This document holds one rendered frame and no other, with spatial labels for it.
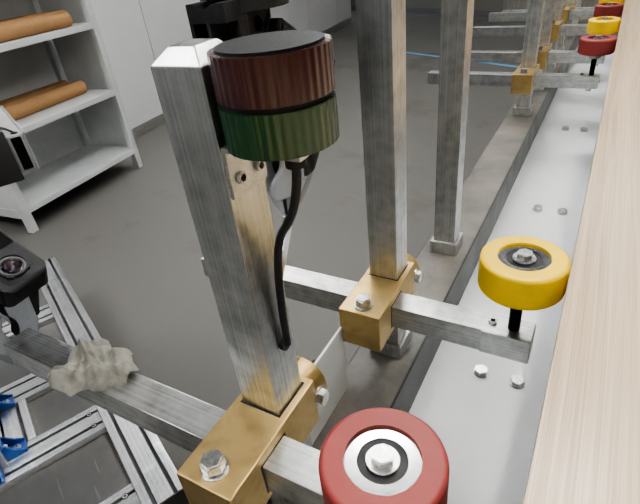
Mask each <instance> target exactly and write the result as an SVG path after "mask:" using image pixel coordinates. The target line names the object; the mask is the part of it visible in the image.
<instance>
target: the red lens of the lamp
mask: <svg viewBox="0 0 640 504"><path fill-rule="evenodd" d="M324 36H325V40H324V41H323V42H321V43H319V44H317V45H315V46H312V47H309V48H305V49H301V50H297V51H292V52H287V53H281V54H275V55H268V56H258V57H240V58H233V57H221V56H217V55H214V54H213V48H214V47H213V48H211V49H209V50H208V51H207V52H206V55H207V60H208V64H209V69H210V74H211V78H212V83H213V87H214V92H215V97H216V101H217V103H218V104H219V105H221V106H223V107H227V108H231V109H239V110H263V109H274V108H282V107H288V106H293V105H298V104H302V103H306V102H309V101H312V100H315V99H318V98H321V97H323V96H325V95H327V94H329V93H330V92H331V91H333V90H334V89H335V86H336V83H335V71H334V59H333V46H332V36H331V35H329V34H326V33H324Z"/></svg>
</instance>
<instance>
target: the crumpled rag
mask: <svg viewBox="0 0 640 504"><path fill-rule="evenodd" d="M132 355H133V353H132V352H130V350H129V349H127V348H117V347H113V348H111V345H110V344H109V342H108V340H106V339H103V338H98V339H94V340H92V341H86V340H83V339H81V338H79V340H78V345H77V346H75V347H74V349H73V350H72V351H71V352H70V357H69V360H68V361H69V362H68V363H67V364H65V365H61V366H54V367H53V368H52V369H51V371H50V372H49V373H48V376H47V379H48V382H49V383H50V388H51V389H56V390H59V391H61V392H64V393H66V394H67V395H68V396H69V397H70V396H71V397H72V396H73V395H75V393H76V394H77V392H80V390H81V391H82V390H83V391H84V390H85V389H86V390H88V389H90V390H91V391H92V392H94V391H95V392H96V391H97V392H98V393H99V389H100V390H102V391H104V390H105V389H106V388H108V387H109V388H111V387H112V386H115V385H116V386H117V385H118V386H119V385H120V386H121V385H126V382H127V376H128V374H129V372H130V371H137V370H138V368H137V366H136V365H135V364H134V362H133V358H132ZM51 389H50V390H51Z"/></svg>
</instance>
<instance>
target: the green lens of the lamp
mask: <svg viewBox="0 0 640 504"><path fill-rule="evenodd" d="M218 111H219V115H220V120H221V124H222V129H223V134H224V138H225V143H226V148H227V151H228V152H229V153H230V154H231V155H232V156H234V157H237V158H240V159H243V160H249V161H261V162H269V161H283V160H290V159H295V158H300V157H304V156H308V155H311V154H314V153H317V152H319V151H322V150H324V149H326V148H328V147H329V146H331V145H332V144H334V143H335V142H336V141H337V140H338V138H339V135H340V132H339V120H338V107H337V95H336V89H334V90H333V91H332V94H331V95H330V97H328V98H327V99H326V100H324V101H322V102H320V103H318V104H316V105H313V106H310V107H307V108H303V109H299V110H295V111H290V112H284V113H277V114H267V115H242V114H235V113H231V112H228V111H226V110H224V109H223V108H222V106H221V105H219V104H218Z"/></svg>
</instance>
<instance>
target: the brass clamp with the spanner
mask: <svg viewBox="0 0 640 504"><path fill-rule="evenodd" d="M296 357H297V363H298V368H299V374H300V379H301V385H300V387H299V388H298V389H297V391H296V392H295V394H294V395H293V396H292V398H291V399H290V401H289V402H288V404H287V405H286V406H285V408H284V409H283V411H282V412H281V413H280V415H277V414H274V413H272V412H269V411H267V410H264V409H262V408H259V407H257V406H254V405H252V404H249V403H247V402H244V401H243V398H242V394H240V395H239V396H238V397H237V399H236V400H235V401H234V402H233V404H232V405H231V406H230V407H229V408H228V410H227V411H226V412H225V413H224V415H223V416H222V417H221V418H220V420H219V421H218V422H217V423H216V424H215V426H214V427H213V428H212V429H211V431H210V432H209V433H208V434H207V435H206V437H205V438H204V439H203V440H202V442H201V443H200V444H199V445H198V447H197V448H196V449H195V450H194V451H193V453H192V454H191V455H190V456H189V458H188V459H187V460H186V461H185V462H184V464H183V465H182V466H181V467H180V469H179V470H178V471H177V477H178V479H179V481H180V483H181V486H182V488H183V490H184V492H185V495H186V497H187V499H188V501H189V504H266V503H267V501H268V500H269V498H270V496H271V495H272V493H273V492H272V491H270V490H269V489H268V486H267V482H266V479H265V475H264V471H263V466H264V464H265V463H266V461H267V460H268V458H269V457H270V455H271V454H272V452H273V451H274V449H275V448H276V446H277V445H278V443H279V442H280V440H281V439H282V437H283V436H286V437H289V438H291V439H293V440H296V441H298V442H300V443H303V444H304V442H305V440H306V439H307V437H308V436H309V434H310V432H311V431H312V429H313V428H314V426H315V424H316V423H317V421H318V420H319V413H318V407H317V406H319V405H323V406H324V405H325V404H326V403H327V401H328V400H329V393H330V392H329V391H328V390H327V383H326V380H325V377H324V375H323V374H322V372H321V371H320V370H319V369H318V368H317V367H316V366H315V365H314V364H313V363H312V362H310V361H308V360H307V359H305V358H301V357H299V356H296ZM216 448H217V449H218V450H219V451H220V452H221V453H222V454H223V455H224V456H225V457H226V458H227V459H228V461H229V464H230V468H229V471H228V473H227V475H226V476H225V477H224V478H223V479H222V480H220V481H218V482H214V483H208V482H205V481H204V480H203V479H202V478H201V475H200V466H199V462H200V460H201V458H202V456H203V453H204V452H207V451H210V450H213V449H216Z"/></svg>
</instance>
